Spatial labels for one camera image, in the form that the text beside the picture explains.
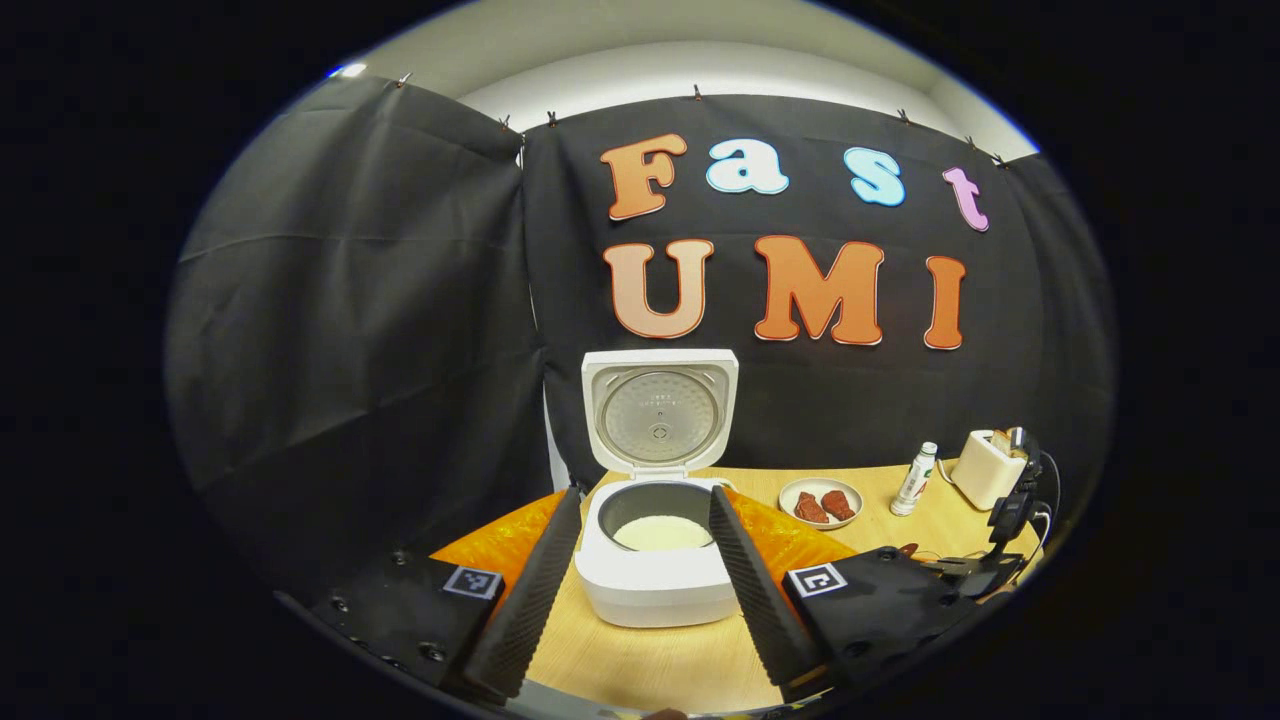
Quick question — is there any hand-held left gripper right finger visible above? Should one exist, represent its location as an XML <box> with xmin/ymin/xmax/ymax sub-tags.
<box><xmin>708</xmin><ymin>485</ymin><xmax>986</xmax><ymax>703</ymax></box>

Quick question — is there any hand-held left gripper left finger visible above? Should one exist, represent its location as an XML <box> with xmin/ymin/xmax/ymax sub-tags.
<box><xmin>310</xmin><ymin>487</ymin><xmax>584</xmax><ymax>701</ymax></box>

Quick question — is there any cream chopstick holder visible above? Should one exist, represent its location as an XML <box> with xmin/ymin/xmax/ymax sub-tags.
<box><xmin>950</xmin><ymin>429</ymin><xmax>1031</xmax><ymax>511</ymax></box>

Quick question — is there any white rice cooker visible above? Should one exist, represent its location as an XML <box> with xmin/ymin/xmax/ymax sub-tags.
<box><xmin>575</xmin><ymin>348</ymin><xmax>743</xmax><ymax>629</ymax></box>

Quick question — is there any white bottle green label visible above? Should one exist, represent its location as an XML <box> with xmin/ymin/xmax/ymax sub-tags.
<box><xmin>890</xmin><ymin>441</ymin><xmax>939</xmax><ymax>517</ymax></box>

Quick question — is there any white round plate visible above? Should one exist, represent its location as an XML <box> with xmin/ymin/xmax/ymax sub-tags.
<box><xmin>778</xmin><ymin>477</ymin><xmax>865</xmax><ymax>531</ymax></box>

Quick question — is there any black backdrop cloth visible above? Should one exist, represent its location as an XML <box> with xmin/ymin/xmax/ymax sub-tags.
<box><xmin>165</xmin><ymin>75</ymin><xmax>1116</xmax><ymax>601</ymax></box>

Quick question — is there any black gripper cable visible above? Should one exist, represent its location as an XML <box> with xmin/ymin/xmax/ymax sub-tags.
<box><xmin>1035</xmin><ymin>450</ymin><xmax>1063</xmax><ymax>546</ymax></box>

